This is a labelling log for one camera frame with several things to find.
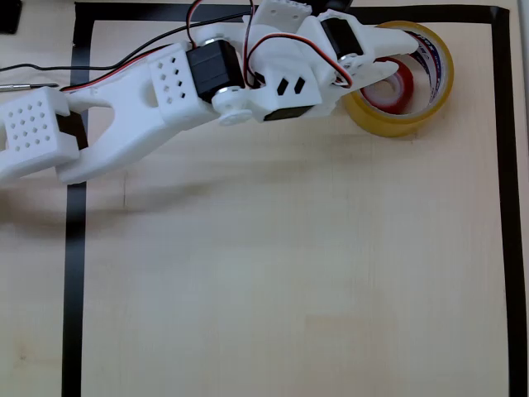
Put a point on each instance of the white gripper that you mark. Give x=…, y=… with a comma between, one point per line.
x=342, y=41

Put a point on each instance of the small red tape roll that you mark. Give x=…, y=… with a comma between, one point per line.
x=405, y=87

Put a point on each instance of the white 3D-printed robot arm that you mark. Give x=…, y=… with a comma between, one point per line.
x=124, y=107

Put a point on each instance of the big yellow tape roll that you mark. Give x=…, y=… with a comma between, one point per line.
x=396, y=126

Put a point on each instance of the black webcam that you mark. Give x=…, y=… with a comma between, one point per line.
x=330, y=3

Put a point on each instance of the black box-shaped object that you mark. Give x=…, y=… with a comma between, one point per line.
x=8, y=16

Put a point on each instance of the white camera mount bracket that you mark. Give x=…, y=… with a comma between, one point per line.
x=281, y=12

